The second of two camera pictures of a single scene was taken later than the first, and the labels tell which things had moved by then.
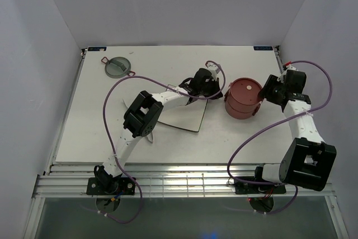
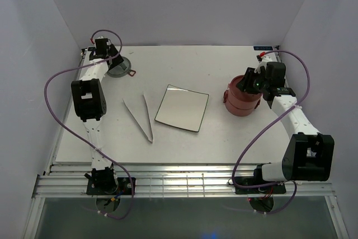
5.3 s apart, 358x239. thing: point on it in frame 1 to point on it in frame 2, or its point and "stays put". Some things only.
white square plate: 189,117 stays put
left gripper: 216,85 to 118,60
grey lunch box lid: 117,67 stays put
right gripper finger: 265,91 to 245,84
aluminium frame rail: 163,182 stays put
